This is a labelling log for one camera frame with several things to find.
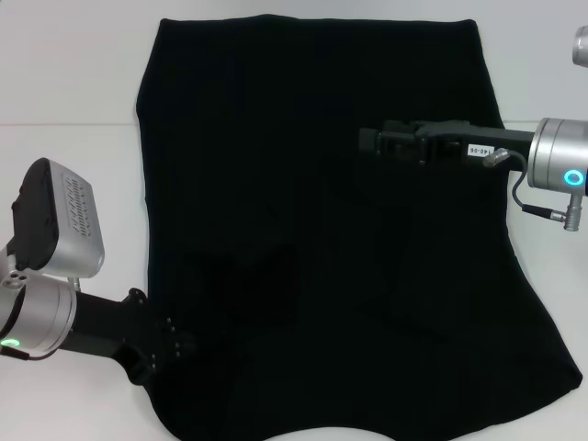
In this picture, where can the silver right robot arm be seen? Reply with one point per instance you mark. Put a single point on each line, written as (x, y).
(556, 156)

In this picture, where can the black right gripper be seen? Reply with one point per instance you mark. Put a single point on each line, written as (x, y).
(496, 142)

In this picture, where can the black t-shirt with white print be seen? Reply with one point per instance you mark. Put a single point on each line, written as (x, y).
(298, 138)

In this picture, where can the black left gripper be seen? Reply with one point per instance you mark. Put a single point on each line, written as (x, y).
(105, 328)

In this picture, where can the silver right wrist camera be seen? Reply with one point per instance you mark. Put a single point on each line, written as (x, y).
(581, 46)

